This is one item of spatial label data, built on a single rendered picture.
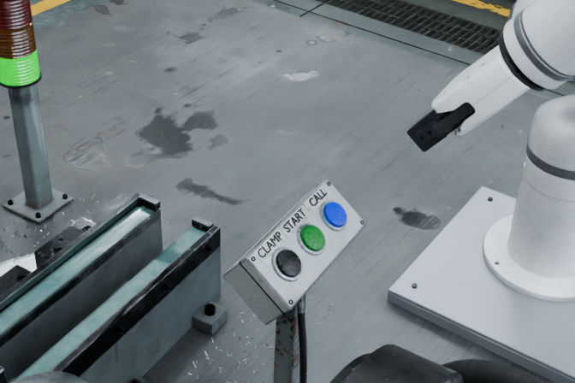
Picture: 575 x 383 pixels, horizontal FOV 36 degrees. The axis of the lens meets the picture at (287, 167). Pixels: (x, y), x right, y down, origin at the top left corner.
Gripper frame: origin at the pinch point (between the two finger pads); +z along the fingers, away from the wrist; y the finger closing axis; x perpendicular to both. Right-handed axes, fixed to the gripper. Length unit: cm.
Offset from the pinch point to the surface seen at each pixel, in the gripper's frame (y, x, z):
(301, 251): 19.3, 0.1, 8.7
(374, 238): -17.8, 10.6, 34.0
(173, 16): -65, -49, 80
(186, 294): 14.4, -3.3, 36.1
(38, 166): 5, -32, 57
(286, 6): -242, -58, 189
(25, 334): 33, -13, 40
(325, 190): 10.3, -2.7, 8.7
